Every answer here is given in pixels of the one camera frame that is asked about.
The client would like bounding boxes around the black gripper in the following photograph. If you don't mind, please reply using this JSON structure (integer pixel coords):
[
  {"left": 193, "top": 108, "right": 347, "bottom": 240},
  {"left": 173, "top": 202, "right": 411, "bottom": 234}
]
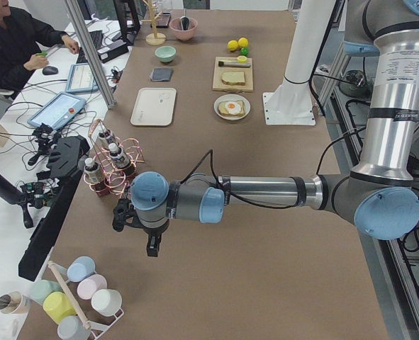
[{"left": 139, "top": 217, "right": 169, "bottom": 257}]

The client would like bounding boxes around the fried egg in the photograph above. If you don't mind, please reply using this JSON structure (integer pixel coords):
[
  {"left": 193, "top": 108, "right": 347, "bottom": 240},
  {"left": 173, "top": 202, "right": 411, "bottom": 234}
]
[{"left": 224, "top": 101, "right": 242, "bottom": 115}]

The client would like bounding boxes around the computer mouse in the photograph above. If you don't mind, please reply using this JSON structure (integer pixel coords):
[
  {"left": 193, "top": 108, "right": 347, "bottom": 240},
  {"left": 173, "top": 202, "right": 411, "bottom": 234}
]
[{"left": 42, "top": 66, "right": 59, "bottom": 76}]

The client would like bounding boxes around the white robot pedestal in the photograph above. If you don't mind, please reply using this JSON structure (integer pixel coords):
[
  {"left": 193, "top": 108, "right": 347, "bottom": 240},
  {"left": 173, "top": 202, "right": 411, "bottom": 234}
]
[{"left": 263, "top": 0, "right": 337, "bottom": 126}]

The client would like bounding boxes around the green cup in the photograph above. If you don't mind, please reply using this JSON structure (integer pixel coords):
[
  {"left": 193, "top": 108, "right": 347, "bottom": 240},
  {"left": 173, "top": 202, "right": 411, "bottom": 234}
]
[{"left": 29, "top": 279, "right": 62, "bottom": 305}]

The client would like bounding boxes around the tea bottle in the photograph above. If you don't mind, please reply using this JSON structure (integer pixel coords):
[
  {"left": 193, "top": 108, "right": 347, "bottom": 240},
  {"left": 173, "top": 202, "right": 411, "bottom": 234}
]
[
  {"left": 109, "top": 142, "right": 129, "bottom": 170},
  {"left": 98, "top": 130, "right": 116, "bottom": 149},
  {"left": 84, "top": 157, "right": 103, "bottom": 191}
]

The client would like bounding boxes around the mint green bowl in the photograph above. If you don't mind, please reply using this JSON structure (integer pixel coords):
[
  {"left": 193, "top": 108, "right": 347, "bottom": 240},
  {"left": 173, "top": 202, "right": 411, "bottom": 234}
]
[{"left": 155, "top": 46, "right": 177, "bottom": 63}]

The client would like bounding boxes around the black monitor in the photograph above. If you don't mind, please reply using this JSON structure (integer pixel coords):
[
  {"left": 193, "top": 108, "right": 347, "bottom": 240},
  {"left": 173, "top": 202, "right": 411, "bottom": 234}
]
[{"left": 18, "top": 135, "right": 89, "bottom": 282}]

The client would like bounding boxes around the white round plate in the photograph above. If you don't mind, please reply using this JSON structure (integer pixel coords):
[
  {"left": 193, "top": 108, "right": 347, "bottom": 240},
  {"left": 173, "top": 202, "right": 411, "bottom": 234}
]
[{"left": 213, "top": 94, "right": 250, "bottom": 121}]

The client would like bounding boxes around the white cup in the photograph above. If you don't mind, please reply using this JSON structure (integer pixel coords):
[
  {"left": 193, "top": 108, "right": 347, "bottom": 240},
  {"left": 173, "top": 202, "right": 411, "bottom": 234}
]
[{"left": 91, "top": 289, "right": 122, "bottom": 317}]

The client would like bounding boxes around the bread slice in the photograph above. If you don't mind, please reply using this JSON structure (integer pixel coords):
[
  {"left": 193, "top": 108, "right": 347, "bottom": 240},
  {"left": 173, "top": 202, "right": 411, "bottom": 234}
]
[
  {"left": 218, "top": 101, "right": 245, "bottom": 117},
  {"left": 220, "top": 71, "right": 246, "bottom": 86}
]

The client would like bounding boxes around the green lime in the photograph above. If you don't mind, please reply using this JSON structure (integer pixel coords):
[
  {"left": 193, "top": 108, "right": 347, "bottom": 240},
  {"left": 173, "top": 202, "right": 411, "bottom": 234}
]
[{"left": 240, "top": 47, "right": 250, "bottom": 57}]

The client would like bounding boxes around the aluminium frame post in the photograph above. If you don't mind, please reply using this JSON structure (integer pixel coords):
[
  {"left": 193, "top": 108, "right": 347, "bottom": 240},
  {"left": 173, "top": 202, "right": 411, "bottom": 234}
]
[{"left": 65, "top": 0, "right": 116, "bottom": 109}]

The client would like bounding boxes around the grey cup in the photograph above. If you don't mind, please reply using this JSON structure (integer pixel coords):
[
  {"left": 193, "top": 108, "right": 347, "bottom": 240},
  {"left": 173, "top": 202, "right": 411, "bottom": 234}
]
[{"left": 57, "top": 316, "right": 91, "bottom": 340}]

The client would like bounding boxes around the black keyboard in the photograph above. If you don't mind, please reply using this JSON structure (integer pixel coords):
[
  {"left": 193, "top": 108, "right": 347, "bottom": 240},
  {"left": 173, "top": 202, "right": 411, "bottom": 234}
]
[{"left": 74, "top": 29, "right": 104, "bottom": 64}]

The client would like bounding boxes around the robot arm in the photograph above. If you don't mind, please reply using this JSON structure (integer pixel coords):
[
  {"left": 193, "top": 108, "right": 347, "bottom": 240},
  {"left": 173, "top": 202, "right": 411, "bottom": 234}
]
[{"left": 130, "top": 1, "right": 419, "bottom": 256}]

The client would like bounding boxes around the blue teach pendant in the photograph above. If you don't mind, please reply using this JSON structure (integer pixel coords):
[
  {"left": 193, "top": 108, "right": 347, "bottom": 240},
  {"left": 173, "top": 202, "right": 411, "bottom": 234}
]
[
  {"left": 65, "top": 63, "right": 99, "bottom": 94},
  {"left": 27, "top": 92, "right": 86, "bottom": 130}
]

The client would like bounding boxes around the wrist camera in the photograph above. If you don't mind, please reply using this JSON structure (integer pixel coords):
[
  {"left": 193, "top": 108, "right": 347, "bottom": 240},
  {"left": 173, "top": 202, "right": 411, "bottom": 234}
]
[{"left": 112, "top": 198, "right": 141, "bottom": 232}]

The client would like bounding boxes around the grey folded cloth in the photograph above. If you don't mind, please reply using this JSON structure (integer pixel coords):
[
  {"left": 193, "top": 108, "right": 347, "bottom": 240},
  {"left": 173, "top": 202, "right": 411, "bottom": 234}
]
[{"left": 150, "top": 67, "right": 173, "bottom": 82}]

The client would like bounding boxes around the black thermos bottle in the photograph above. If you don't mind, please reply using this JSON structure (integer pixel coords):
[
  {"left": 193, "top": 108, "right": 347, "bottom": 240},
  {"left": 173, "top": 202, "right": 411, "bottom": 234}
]
[{"left": 0, "top": 174, "right": 22, "bottom": 205}]

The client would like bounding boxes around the cream rabbit tray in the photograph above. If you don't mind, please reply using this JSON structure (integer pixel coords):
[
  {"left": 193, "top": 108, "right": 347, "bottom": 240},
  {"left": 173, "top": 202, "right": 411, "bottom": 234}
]
[{"left": 130, "top": 87, "right": 177, "bottom": 127}]

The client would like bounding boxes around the paper cup with strainer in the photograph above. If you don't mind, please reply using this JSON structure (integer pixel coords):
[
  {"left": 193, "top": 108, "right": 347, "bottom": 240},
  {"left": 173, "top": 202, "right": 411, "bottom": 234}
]
[{"left": 0, "top": 291, "right": 31, "bottom": 314}]

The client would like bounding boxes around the pink bowl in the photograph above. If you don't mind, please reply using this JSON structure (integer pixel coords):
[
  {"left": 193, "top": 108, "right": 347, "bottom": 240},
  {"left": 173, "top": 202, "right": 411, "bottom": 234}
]
[{"left": 169, "top": 18, "right": 198, "bottom": 41}]

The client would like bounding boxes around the copper wire bottle rack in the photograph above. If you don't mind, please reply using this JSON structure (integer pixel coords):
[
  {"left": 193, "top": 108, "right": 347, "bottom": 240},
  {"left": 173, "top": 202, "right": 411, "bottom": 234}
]
[{"left": 84, "top": 119, "right": 145, "bottom": 196}]

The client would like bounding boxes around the wooden cutting board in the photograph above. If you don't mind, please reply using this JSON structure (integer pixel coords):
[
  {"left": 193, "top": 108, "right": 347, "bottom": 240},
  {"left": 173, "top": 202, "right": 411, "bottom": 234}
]
[{"left": 212, "top": 57, "right": 254, "bottom": 92}]

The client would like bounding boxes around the blue cup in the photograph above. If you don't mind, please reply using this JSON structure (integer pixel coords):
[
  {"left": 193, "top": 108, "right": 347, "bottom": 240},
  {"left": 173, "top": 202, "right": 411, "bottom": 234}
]
[{"left": 67, "top": 256, "right": 96, "bottom": 283}]

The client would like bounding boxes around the lemon half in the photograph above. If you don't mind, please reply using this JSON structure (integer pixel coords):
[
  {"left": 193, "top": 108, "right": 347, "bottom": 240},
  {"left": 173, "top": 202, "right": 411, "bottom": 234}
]
[{"left": 237, "top": 55, "right": 247, "bottom": 63}]

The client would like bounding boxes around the yellow lemon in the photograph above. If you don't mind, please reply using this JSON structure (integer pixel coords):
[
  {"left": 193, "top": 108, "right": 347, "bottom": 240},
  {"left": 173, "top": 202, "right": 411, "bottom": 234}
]
[
  {"left": 238, "top": 37, "right": 249, "bottom": 48},
  {"left": 227, "top": 40, "right": 239, "bottom": 52}
]

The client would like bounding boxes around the pink cup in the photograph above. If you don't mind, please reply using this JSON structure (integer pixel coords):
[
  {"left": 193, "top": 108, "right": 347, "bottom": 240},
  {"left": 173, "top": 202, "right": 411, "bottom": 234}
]
[{"left": 77, "top": 273, "right": 107, "bottom": 300}]

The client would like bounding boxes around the steel rolling pin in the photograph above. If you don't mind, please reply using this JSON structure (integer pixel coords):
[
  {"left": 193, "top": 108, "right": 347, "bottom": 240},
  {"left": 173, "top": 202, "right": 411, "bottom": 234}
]
[{"left": 218, "top": 60, "right": 252, "bottom": 68}]

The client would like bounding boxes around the wooden mug tree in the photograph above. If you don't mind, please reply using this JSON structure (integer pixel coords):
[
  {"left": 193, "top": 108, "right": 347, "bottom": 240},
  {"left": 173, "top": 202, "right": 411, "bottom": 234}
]
[{"left": 142, "top": 0, "right": 167, "bottom": 46}]

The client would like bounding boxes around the yellow cup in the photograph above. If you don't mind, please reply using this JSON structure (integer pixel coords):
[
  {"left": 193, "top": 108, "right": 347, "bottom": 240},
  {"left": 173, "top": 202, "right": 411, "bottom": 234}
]
[{"left": 43, "top": 291, "right": 77, "bottom": 324}]

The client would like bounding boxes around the steel scoop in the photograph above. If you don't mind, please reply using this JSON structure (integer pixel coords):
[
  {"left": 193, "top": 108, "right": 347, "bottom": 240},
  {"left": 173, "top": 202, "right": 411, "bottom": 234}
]
[{"left": 179, "top": 16, "right": 190, "bottom": 31}]

